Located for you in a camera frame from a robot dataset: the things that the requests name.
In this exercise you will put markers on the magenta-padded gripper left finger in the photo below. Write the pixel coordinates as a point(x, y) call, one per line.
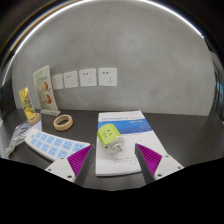
point(66, 165)

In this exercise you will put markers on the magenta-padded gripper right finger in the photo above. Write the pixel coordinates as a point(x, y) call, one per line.
point(163, 165)

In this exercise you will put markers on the white and green charger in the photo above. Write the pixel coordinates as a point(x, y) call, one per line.
point(108, 135)

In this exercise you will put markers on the white power strip blue sockets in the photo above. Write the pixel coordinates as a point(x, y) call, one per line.
point(50, 145)

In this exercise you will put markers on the white and blue booklet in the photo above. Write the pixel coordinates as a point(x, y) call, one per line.
point(140, 133)

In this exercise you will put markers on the beige tape roll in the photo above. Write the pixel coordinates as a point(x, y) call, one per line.
point(57, 125)

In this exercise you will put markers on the grey plastic bag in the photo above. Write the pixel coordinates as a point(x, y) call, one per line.
point(24, 131)

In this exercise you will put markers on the small green sign wooden base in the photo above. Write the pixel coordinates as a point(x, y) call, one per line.
point(26, 101)

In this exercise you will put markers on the acrylic menu stand food pictures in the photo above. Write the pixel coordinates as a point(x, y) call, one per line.
point(43, 90)

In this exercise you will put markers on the curved ceiling light strip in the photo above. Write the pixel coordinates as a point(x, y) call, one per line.
point(83, 4)

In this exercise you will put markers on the blank white wall plate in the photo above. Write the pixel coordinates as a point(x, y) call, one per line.
point(57, 81)

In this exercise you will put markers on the white wall socket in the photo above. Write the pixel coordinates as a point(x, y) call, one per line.
point(107, 77)
point(70, 79)
point(88, 77)

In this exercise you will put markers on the glass partition dark frame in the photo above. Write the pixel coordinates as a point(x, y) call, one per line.
point(219, 96)

